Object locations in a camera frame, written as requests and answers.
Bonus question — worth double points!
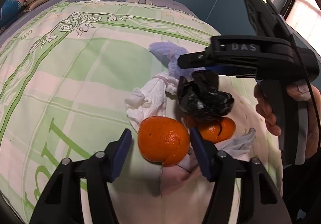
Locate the white tied plastic bag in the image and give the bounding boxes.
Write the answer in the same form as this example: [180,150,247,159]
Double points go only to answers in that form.
[125,72,179,131]

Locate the purple foam fruit net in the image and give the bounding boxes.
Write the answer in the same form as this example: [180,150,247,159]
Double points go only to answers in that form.
[148,41,205,80]

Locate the blue floral folded blanket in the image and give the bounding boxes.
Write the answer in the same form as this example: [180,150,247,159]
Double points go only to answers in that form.
[0,0,25,27]

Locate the white crumpled tissue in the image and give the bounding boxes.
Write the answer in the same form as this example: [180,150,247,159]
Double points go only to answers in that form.
[215,128,256,159]

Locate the orange mandarin fruit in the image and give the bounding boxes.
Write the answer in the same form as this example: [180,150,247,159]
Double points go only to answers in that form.
[138,116,190,167]

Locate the black plastic bag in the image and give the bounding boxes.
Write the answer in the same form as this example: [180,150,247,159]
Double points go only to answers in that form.
[177,70,235,121]

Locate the person's right hand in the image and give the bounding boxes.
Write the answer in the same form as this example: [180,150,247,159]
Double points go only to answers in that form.
[253,81,321,162]

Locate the window with grey frame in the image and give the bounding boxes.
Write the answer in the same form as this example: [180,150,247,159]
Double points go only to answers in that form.
[271,0,320,57]

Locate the green patterned bed quilt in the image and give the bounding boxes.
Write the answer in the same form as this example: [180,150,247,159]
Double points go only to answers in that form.
[0,0,283,224]

